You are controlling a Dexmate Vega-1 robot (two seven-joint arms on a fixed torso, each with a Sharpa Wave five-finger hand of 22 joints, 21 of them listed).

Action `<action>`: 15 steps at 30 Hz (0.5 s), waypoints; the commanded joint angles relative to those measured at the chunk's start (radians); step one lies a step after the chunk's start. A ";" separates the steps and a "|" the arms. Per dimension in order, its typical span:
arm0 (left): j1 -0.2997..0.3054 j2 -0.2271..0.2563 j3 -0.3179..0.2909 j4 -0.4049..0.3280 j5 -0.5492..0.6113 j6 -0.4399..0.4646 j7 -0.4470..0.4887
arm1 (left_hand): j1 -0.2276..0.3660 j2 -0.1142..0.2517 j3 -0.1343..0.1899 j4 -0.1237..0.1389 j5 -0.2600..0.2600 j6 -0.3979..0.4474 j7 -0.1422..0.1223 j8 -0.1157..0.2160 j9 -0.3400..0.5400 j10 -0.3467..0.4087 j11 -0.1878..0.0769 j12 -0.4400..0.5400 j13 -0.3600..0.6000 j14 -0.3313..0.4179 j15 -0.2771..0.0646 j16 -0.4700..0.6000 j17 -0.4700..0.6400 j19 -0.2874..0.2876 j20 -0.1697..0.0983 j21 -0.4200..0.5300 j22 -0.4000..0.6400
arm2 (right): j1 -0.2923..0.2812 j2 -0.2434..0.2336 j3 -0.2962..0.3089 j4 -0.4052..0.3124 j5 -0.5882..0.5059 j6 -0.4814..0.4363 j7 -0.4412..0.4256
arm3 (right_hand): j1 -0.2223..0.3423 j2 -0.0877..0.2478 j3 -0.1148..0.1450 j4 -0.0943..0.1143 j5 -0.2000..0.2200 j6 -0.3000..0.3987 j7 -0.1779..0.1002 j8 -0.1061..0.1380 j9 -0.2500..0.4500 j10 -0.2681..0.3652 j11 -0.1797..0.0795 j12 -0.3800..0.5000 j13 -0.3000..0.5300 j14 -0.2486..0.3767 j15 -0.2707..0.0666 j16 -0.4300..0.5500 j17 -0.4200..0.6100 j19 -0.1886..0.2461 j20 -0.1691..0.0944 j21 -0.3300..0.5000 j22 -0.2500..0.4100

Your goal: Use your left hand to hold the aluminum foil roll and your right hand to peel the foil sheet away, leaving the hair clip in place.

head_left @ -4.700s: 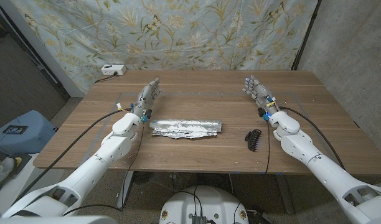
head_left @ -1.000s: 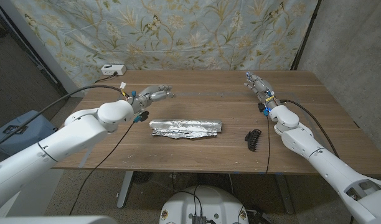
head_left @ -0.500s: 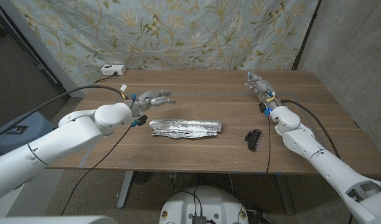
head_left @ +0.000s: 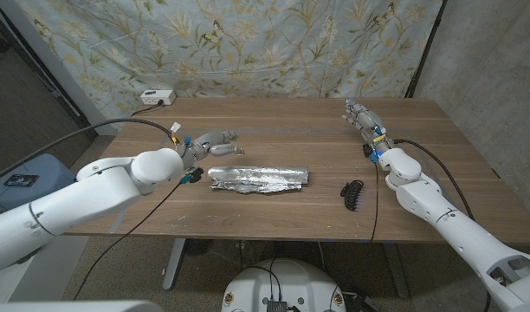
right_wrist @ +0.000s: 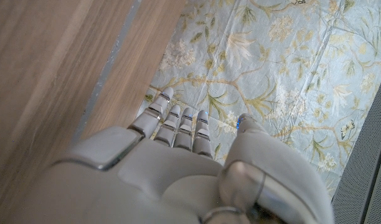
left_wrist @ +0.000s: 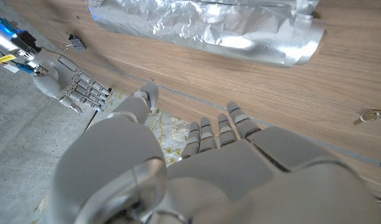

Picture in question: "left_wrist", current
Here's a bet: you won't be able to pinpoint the aluminum foil roll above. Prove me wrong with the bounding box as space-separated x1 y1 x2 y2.
88 0 326 68

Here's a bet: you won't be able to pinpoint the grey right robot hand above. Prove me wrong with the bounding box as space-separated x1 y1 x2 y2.
31 48 113 115

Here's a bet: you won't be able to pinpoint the floral printed backdrop cloth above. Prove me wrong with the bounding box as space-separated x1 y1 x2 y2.
92 90 193 167

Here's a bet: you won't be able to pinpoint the black backdrop pole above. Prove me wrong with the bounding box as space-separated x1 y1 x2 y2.
83 109 98 133

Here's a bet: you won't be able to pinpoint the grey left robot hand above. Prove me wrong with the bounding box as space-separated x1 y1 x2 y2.
49 82 381 224

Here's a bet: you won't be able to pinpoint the small metal ring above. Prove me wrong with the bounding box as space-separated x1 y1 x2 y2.
353 109 381 126

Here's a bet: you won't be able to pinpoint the small dark binder clip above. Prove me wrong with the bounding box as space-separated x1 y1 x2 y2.
65 32 87 51

